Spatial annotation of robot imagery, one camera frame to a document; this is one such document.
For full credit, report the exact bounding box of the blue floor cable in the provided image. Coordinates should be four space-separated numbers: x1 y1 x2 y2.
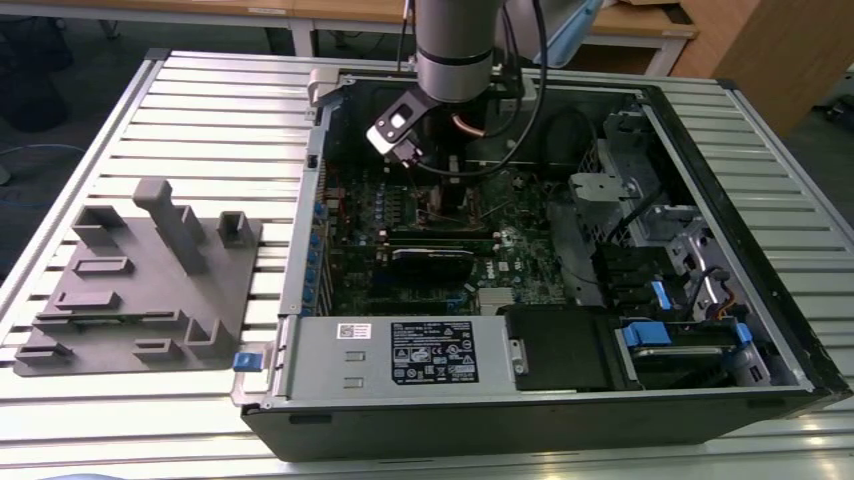
0 142 92 209

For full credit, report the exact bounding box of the silver metal drive cage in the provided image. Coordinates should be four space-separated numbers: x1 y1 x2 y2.
576 112 719 321

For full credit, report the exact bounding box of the hard disk in blue carrier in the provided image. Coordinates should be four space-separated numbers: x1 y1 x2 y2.
616 319 759 391

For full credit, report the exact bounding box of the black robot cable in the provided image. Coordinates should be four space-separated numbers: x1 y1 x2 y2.
399 0 552 177

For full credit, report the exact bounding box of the silver chipset heatsink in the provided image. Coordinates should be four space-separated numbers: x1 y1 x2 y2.
476 287 519 307

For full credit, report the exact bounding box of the grey parts rack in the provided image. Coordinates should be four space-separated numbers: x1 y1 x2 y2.
10 178 265 379

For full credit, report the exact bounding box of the black PC case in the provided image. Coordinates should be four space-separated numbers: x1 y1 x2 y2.
229 67 854 464

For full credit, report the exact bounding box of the black RAM slot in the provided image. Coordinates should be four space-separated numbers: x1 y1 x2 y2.
385 227 495 238
392 235 500 247

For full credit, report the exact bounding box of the black looped case cable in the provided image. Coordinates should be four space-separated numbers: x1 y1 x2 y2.
545 107 599 174

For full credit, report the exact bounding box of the green motherboard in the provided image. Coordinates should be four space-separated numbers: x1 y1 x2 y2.
319 154 581 319

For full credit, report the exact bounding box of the black graphics card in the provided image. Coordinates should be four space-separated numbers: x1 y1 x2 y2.
389 244 476 291

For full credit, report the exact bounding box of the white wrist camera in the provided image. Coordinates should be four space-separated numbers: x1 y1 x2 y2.
364 92 432 169

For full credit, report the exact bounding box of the wooden cabinet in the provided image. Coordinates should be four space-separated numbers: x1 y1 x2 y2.
669 0 854 137

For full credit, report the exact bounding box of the light grey metal bracket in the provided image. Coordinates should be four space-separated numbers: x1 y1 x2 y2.
567 172 659 216

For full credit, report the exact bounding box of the silver CPU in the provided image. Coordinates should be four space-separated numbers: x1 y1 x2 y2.
424 192 472 221

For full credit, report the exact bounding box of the black drive cage cable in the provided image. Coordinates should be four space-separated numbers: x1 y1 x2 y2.
616 182 665 241

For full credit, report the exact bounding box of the silver power supply unit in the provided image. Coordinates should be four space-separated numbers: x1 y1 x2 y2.
265 315 521 401

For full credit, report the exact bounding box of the CPU socket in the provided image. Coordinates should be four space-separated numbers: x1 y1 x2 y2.
411 185 489 233

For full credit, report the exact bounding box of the blue plastic tab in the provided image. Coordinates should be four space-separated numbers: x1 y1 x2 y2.
647 279 673 310

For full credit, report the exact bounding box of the wooden desk white frame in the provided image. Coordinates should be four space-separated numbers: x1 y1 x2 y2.
0 0 416 59
585 4 700 76

